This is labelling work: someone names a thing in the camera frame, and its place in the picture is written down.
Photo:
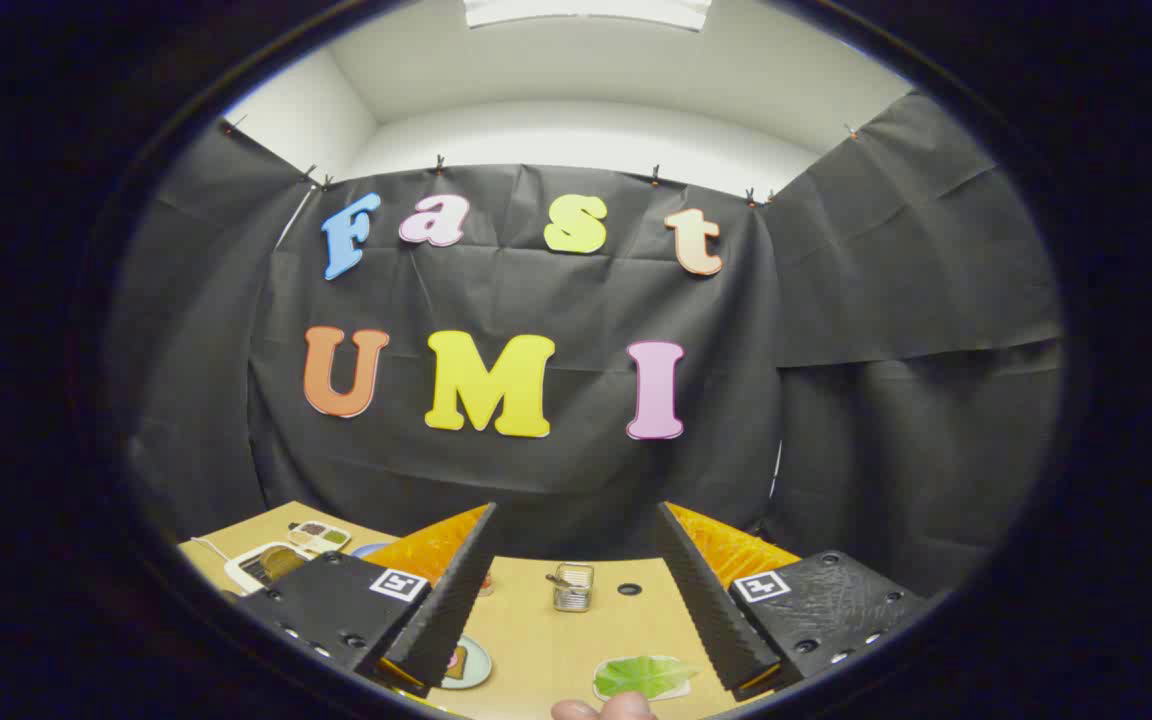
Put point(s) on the light bread slice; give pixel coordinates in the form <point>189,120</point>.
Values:
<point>456,658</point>

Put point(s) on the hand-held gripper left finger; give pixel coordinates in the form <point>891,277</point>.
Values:
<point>451,600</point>

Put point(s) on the white toaster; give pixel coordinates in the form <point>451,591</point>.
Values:
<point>239,572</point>

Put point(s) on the black backdrop cloth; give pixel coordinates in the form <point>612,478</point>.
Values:
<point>536,300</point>

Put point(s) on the small white square dish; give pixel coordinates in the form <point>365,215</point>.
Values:
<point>683,691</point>

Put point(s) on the white seasoning tray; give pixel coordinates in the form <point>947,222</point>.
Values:
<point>319,536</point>

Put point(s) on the pale green plate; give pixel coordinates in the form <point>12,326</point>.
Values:
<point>476,672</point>

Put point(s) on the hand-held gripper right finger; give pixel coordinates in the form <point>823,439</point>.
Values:
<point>706,600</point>

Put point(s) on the ceiling light panel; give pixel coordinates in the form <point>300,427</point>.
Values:
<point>586,10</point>

